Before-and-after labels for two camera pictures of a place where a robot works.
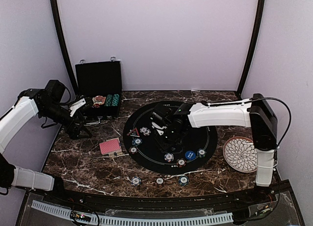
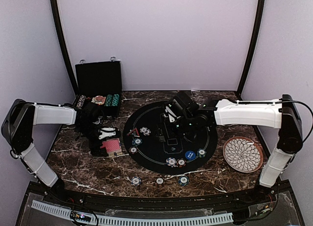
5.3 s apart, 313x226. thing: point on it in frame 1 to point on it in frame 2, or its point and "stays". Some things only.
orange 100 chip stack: x=159 y=180 stays
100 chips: x=181 y=162 stays
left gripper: x=73 y=133 to x=97 y=152
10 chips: x=169 y=157 to x=171 y=162
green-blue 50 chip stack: x=183 y=180 stays
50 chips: x=137 y=141 stays
